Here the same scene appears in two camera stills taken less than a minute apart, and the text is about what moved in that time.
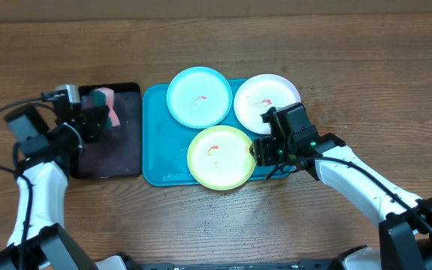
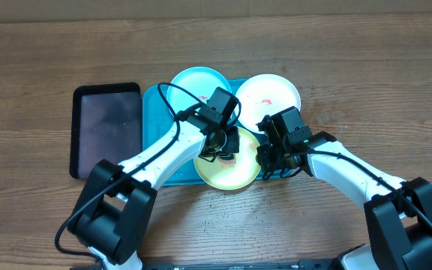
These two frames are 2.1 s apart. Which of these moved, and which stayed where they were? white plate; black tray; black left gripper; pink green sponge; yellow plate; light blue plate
Moved: black left gripper; pink green sponge
Stayed: light blue plate; white plate; yellow plate; black tray
